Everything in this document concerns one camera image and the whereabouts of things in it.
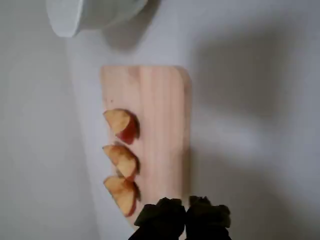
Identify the apple slice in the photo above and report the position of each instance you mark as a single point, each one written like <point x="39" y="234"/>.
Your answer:
<point x="122" y="123"/>
<point x="123" y="160"/>
<point x="122" y="195"/>

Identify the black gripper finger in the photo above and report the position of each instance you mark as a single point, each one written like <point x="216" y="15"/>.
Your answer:
<point x="162" y="220"/>
<point x="207" y="220"/>

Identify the white ceramic bowl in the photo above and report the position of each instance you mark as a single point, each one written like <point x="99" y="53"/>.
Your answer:
<point x="75" y="15"/>

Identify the wooden cutting board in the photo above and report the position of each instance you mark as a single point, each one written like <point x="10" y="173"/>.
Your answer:
<point x="162" y="125"/>

